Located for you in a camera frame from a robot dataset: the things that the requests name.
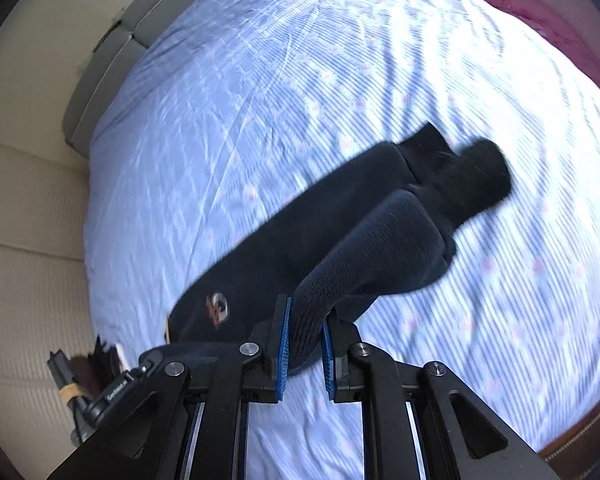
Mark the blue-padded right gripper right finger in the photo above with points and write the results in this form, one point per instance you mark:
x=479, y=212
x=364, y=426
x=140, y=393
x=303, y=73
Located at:
x=347, y=362

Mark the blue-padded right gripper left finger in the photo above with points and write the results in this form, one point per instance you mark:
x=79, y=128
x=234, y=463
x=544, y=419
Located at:
x=266, y=353

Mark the dark navy corduroy pants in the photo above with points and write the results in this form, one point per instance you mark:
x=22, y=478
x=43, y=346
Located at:
x=381, y=224

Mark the blue striped floral bedsheet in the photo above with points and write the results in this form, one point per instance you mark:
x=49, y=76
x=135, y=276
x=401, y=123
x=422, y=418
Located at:
x=240, y=105

